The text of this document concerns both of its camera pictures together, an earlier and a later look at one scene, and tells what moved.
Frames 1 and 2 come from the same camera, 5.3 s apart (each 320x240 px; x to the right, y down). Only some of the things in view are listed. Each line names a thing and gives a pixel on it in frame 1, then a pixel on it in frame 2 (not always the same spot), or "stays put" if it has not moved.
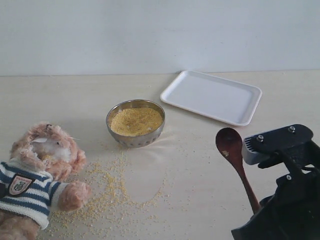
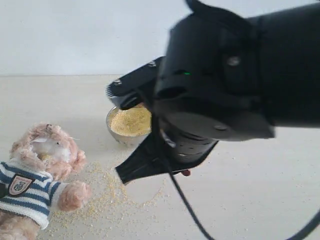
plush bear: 32,181 stays put
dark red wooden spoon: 229,142 -> 186,173
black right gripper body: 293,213 -> 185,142
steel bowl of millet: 135,123 stays put
